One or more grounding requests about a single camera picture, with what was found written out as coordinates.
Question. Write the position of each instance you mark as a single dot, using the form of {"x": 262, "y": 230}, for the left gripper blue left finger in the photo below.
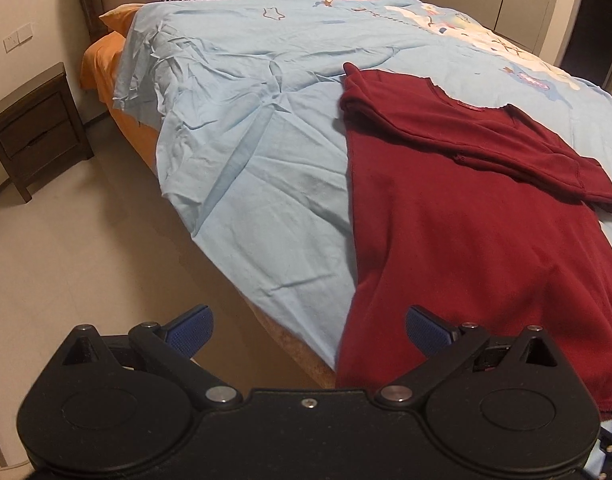
{"x": 167, "y": 351}

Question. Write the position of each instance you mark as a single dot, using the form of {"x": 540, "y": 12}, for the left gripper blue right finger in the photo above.
{"x": 447, "y": 349}

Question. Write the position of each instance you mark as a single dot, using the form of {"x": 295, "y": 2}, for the dark red long-sleeve sweater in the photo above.
{"x": 476, "y": 214}

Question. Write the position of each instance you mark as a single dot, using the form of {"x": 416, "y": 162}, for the dark wood nightstand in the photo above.
{"x": 40, "y": 126}

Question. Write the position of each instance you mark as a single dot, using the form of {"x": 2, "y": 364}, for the light blue cartoon duvet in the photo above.
{"x": 251, "y": 149}

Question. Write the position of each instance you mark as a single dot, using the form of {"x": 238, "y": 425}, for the orange bed sheet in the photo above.
{"x": 99, "y": 72}

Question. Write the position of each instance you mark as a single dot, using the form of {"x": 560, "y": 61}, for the white wall switch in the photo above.
{"x": 17, "y": 38}

